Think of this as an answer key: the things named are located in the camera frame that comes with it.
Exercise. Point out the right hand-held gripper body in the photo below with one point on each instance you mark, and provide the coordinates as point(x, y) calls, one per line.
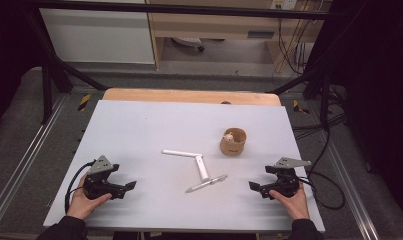
point(286, 185)

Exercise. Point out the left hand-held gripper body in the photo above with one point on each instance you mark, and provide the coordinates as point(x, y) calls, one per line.
point(97, 186)

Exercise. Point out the round wooden pen holder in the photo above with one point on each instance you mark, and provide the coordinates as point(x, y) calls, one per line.
point(233, 148)

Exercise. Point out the silver pen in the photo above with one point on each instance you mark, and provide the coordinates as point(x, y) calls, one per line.
point(207, 183)

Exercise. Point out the white pen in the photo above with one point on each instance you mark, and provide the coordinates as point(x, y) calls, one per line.
point(201, 168)
point(180, 153)

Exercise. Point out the person's right hand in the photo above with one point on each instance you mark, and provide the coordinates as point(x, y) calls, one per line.
point(294, 205)

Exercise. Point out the person's left hand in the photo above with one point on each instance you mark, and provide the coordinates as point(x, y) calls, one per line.
point(80, 205)

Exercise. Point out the small pale figurine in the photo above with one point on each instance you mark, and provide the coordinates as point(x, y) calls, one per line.
point(228, 137)

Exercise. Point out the wooden table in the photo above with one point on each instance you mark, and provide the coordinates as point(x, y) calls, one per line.
point(189, 96)

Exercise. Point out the white cabinet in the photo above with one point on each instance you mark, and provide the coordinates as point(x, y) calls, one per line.
point(99, 36)

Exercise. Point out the office chair base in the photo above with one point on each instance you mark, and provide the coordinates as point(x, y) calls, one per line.
point(189, 41)

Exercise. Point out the light wooden desk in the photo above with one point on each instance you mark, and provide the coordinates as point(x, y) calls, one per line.
point(219, 25)

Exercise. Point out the aluminium floor rail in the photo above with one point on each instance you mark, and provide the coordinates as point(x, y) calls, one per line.
point(352, 193)
point(25, 156)

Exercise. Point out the wall power outlet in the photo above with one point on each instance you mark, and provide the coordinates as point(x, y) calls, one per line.
point(284, 4)

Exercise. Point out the black metal frame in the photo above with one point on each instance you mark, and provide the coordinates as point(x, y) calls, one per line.
point(189, 9)

